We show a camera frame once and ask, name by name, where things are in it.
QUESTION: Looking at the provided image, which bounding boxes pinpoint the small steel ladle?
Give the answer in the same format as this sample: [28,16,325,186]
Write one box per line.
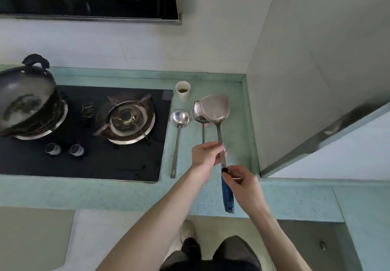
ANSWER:
[170,109,191,179]

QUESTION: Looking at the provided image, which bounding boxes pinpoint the person's left hand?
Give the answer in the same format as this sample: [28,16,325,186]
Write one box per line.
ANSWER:
[191,141,228,176]

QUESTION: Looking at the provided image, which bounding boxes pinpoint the black wok with handle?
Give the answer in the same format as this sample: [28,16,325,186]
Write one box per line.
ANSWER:
[0,54,63,137]

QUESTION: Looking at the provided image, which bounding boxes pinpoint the black glass gas stove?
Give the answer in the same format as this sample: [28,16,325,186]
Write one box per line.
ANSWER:
[0,85,174,183]

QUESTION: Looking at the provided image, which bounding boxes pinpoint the dark grey trousers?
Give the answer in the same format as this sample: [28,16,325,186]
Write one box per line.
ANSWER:
[160,235,263,271]

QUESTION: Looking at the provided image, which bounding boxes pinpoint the white cup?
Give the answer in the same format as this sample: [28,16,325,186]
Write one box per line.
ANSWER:
[175,81,192,102]

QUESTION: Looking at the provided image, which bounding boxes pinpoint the person's right forearm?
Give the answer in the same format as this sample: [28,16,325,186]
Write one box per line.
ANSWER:
[248,201,313,271]

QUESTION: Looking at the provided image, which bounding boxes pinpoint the steel spatula with blue handle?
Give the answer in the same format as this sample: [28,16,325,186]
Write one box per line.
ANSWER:
[200,94,235,214]

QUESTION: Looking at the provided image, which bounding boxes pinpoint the person's left forearm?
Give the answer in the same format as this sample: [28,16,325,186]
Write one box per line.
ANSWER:
[96,167,214,271]

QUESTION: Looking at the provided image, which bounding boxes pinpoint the large steel ladle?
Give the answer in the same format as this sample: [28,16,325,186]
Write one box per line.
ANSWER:
[192,100,211,188]

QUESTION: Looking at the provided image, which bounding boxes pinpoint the steel burner ring under wok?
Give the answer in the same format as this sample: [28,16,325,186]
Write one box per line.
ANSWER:
[13,100,68,141]

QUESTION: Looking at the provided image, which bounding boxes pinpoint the black range hood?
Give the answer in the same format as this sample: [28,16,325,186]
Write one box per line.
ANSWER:
[0,0,183,25]

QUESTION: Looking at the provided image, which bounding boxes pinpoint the person's right hand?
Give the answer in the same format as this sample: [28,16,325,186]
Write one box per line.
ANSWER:
[221,165,269,217]

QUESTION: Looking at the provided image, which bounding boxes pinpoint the grey cabinet door with knob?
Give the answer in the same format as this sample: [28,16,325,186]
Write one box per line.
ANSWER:
[276,219,348,271]

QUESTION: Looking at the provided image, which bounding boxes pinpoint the steel gas burner with grate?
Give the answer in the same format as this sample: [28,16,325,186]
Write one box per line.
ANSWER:
[93,93,156,146]

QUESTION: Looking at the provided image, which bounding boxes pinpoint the plain grey cabinet door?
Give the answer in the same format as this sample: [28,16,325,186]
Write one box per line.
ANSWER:
[0,206,75,271]

